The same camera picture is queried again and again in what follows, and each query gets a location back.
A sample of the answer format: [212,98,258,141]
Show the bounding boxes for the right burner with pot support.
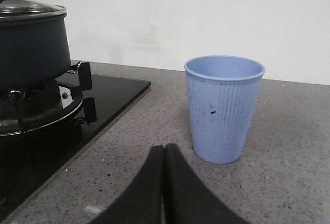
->
[1,62,97,137]

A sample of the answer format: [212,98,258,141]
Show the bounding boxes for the black glass gas stove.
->
[1,75,150,220]

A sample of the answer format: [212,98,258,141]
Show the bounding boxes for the light blue ribbed cup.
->
[184,55,266,164]

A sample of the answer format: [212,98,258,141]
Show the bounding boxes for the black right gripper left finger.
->
[90,146,164,223]

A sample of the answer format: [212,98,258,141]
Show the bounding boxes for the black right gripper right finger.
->
[163,143,247,223]

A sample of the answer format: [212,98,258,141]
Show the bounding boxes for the dark blue cooking pot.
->
[1,14,71,90]

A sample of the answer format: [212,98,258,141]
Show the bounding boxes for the glass pot lid steel rim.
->
[1,0,67,23]

